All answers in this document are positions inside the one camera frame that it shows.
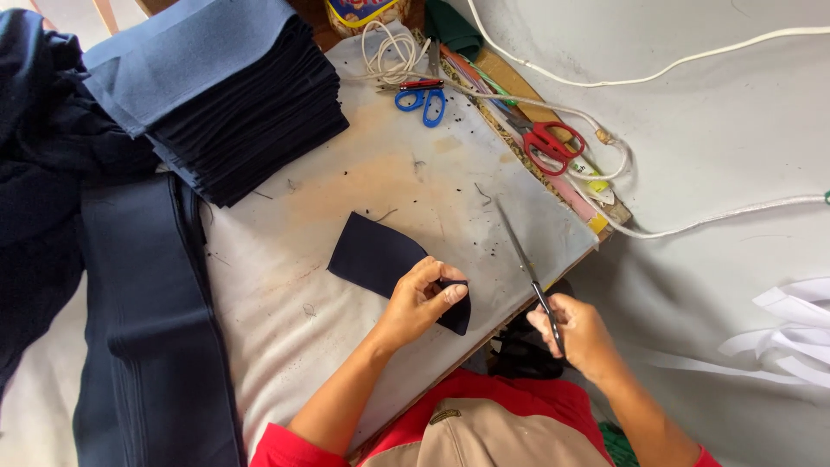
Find long black-handled scissors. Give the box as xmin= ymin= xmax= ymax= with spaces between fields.
xmin=495 ymin=198 xmax=567 ymax=359

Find long navy fabric strip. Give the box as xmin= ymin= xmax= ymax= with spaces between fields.
xmin=73 ymin=172 xmax=249 ymax=467

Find heap of dark navy cloth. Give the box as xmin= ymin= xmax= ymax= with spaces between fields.
xmin=0 ymin=8 xmax=163 ymax=403

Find red thread snips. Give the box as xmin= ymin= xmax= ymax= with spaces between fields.
xmin=375 ymin=78 xmax=446 ymax=93

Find green cloth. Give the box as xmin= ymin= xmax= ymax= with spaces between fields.
xmin=425 ymin=0 xmax=485 ymax=62

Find person's red and beige shirt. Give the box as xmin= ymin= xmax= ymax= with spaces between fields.
xmin=249 ymin=368 xmax=724 ymax=467

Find stack of navy fabric pieces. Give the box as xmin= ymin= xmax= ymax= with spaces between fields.
xmin=82 ymin=0 xmax=350 ymax=209

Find person's right hand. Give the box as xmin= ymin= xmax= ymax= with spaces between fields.
xmin=526 ymin=293 xmax=617 ymax=384

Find black cloth scrap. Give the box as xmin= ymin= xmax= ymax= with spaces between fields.
xmin=488 ymin=279 xmax=578 ymax=381

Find wooden work board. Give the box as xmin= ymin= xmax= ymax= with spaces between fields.
xmin=347 ymin=29 xmax=633 ymax=464

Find small navy fabric piece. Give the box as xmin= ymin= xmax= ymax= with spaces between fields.
xmin=327 ymin=211 xmax=472 ymax=337

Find green ribbed fabric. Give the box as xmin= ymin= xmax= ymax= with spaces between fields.
xmin=598 ymin=422 xmax=639 ymax=467

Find red-handled scissors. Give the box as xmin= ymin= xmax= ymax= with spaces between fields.
xmin=506 ymin=112 xmax=586 ymax=177

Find bundle of coloured pens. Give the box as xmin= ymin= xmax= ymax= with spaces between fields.
xmin=438 ymin=43 xmax=520 ymax=111

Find blue-handled scissors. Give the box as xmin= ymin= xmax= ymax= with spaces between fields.
xmin=394 ymin=87 xmax=447 ymax=128

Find white braided cable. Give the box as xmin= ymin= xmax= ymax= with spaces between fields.
xmin=415 ymin=71 xmax=830 ymax=240

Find plastic jar with yellow label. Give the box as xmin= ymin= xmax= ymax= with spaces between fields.
xmin=323 ymin=0 xmax=413 ymax=38

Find white padded work cloth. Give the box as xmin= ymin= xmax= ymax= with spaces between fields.
xmin=195 ymin=19 xmax=600 ymax=455

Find heap of white fabric strips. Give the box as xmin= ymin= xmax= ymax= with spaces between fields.
xmin=648 ymin=278 xmax=830 ymax=390

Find person's left hand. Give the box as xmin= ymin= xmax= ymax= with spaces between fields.
xmin=377 ymin=256 xmax=469 ymax=352

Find white coiled cord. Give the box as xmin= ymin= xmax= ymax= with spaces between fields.
xmin=361 ymin=21 xmax=431 ymax=84

